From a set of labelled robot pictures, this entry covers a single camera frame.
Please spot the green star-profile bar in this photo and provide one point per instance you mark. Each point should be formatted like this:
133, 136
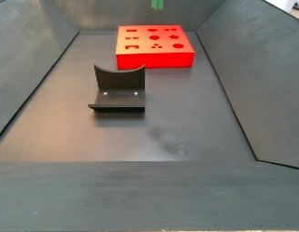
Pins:
158, 4

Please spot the black curved fixture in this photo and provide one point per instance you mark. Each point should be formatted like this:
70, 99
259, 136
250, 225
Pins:
121, 90

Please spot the red foam shape board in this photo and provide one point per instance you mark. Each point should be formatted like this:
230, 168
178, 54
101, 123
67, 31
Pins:
155, 46

